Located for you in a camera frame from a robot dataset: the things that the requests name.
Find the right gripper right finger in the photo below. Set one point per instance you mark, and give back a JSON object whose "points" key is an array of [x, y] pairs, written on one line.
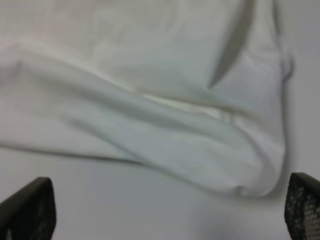
{"points": [[302, 207]]}

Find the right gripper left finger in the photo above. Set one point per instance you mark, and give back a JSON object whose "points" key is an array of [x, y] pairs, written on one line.
{"points": [[30, 213]]}

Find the white short sleeve t-shirt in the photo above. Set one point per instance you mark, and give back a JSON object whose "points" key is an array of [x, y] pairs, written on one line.
{"points": [[190, 87]]}

